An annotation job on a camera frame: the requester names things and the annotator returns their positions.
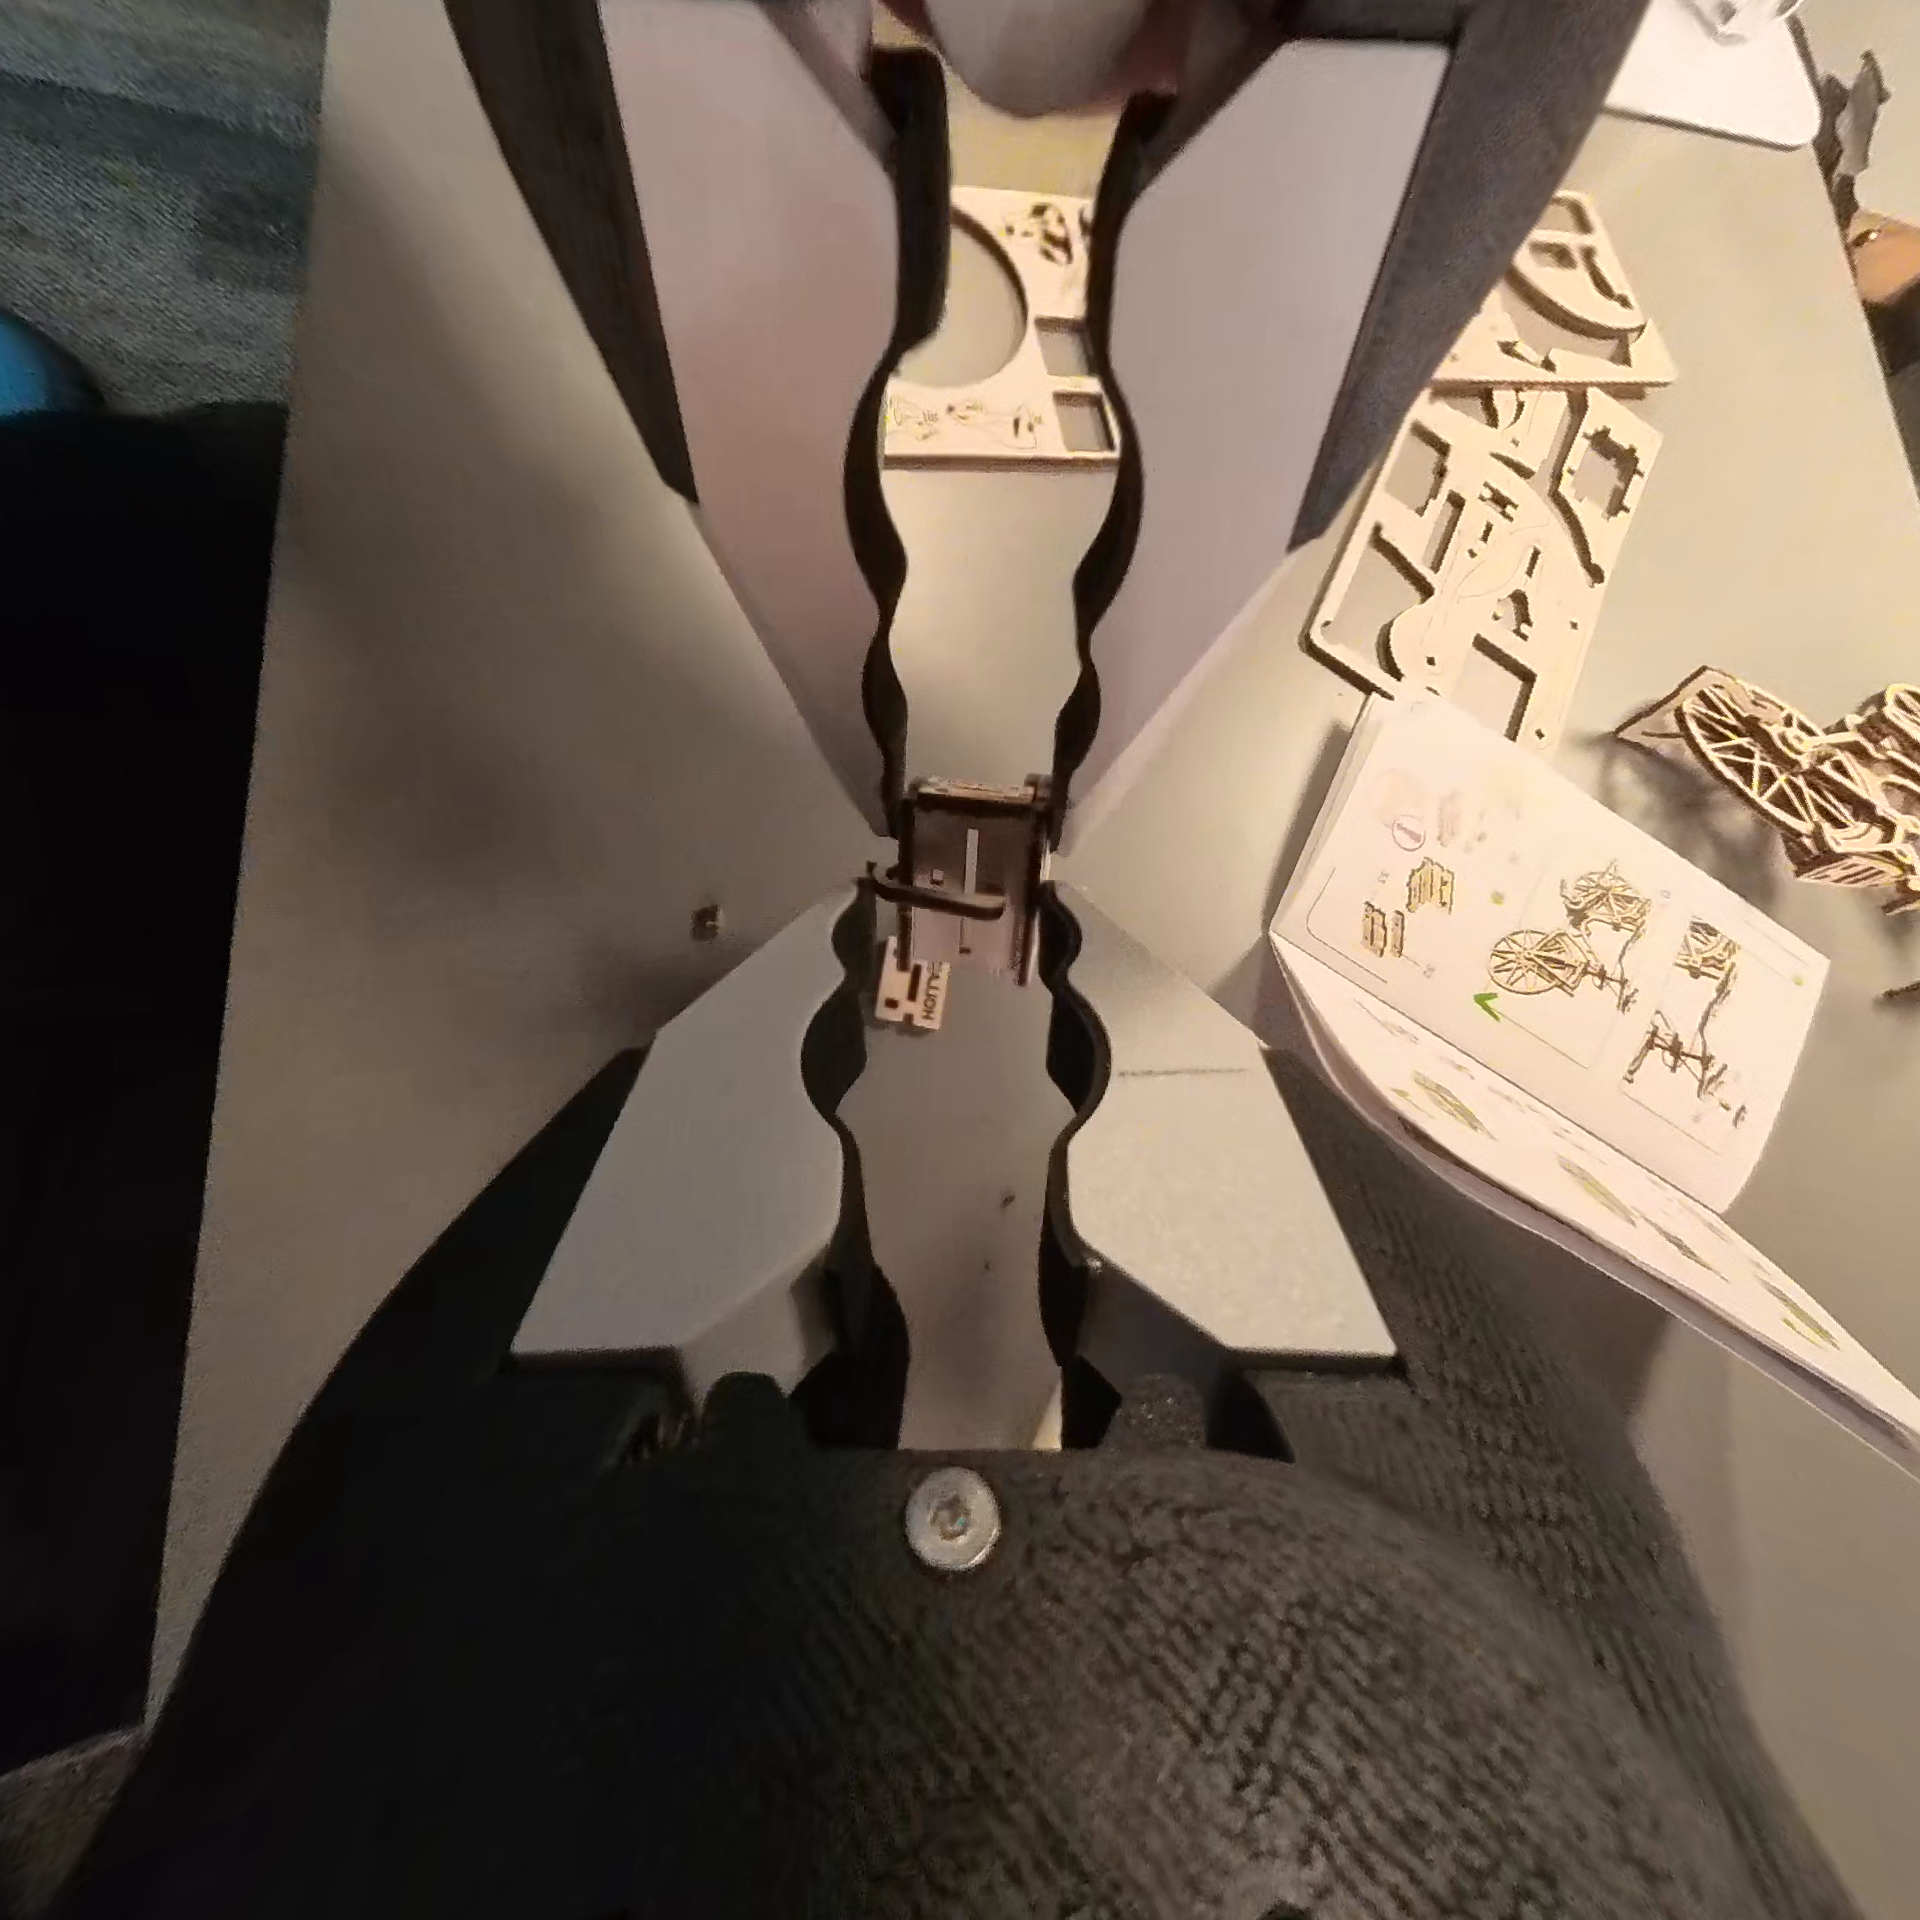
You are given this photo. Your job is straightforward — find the small wooden model assembly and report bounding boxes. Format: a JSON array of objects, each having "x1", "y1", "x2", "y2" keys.
[{"x1": 864, "y1": 770, "x2": 1063, "y2": 1038}]

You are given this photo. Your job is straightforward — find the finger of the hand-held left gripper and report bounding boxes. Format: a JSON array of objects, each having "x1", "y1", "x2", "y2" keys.
[
  {"x1": 447, "y1": 0, "x2": 920, "y2": 840},
  {"x1": 1046, "y1": 0, "x2": 1657, "y2": 846}
]

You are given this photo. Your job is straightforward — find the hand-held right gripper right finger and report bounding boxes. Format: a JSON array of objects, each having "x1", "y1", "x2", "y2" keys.
[{"x1": 1038, "y1": 882, "x2": 1408, "y2": 1446}]

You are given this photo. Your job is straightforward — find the wooden part sheet square cutouts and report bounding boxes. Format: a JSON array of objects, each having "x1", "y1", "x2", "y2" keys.
[{"x1": 1298, "y1": 378, "x2": 1668, "y2": 748}]

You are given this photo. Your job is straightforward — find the person's left hand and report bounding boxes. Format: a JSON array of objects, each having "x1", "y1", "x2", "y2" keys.
[{"x1": 1125, "y1": 0, "x2": 1261, "y2": 98}]

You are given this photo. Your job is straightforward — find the blue object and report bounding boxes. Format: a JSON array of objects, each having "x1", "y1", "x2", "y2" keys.
[{"x1": 0, "y1": 313, "x2": 96, "y2": 427}]

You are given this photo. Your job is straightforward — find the assembled wooden carriage model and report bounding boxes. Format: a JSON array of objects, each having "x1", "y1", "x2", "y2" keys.
[{"x1": 1615, "y1": 664, "x2": 1920, "y2": 921}]

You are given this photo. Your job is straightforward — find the small dark wooden piece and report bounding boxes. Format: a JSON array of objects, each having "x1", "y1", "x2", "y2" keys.
[{"x1": 1805, "y1": 49, "x2": 1897, "y2": 201}]

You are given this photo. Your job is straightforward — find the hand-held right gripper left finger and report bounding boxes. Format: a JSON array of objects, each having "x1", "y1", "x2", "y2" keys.
[{"x1": 510, "y1": 884, "x2": 915, "y2": 1450}]

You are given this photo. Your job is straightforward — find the white instruction booklet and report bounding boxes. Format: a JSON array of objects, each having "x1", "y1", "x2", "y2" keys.
[{"x1": 1267, "y1": 703, "x2": 1920, "y2": 1485}]

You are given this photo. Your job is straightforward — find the wooden part sheet arched cutout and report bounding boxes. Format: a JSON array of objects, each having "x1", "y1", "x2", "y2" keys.
[{"x1": 1428, "y1": 190, "x2": 1679, "y2": 398}]

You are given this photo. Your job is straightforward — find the wooden reading stand white base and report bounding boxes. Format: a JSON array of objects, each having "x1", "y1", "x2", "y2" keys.
[{"x1": 1603, "y1": 0, "x2": 1820, "y2": 152}]

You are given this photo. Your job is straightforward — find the wooden part sheet round cutouts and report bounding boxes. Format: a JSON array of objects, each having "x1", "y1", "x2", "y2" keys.
[{"x1": 883, "y1": 187, "x2": 1131, "y2": 471}]

